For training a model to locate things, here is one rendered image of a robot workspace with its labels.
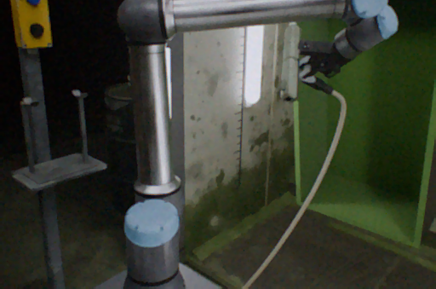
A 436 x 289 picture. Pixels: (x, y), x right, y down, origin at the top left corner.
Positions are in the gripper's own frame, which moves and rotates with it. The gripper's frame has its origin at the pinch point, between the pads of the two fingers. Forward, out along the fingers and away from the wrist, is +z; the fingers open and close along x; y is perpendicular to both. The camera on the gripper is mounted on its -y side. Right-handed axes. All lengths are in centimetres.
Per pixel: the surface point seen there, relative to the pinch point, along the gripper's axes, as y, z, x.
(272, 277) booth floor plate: 69, 96, -51
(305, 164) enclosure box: 58, 59, 2
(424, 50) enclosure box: 63, -10, 36
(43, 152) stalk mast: -63, 92, -21
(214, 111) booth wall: 14, 85, 27
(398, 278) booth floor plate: 129, 62, -43
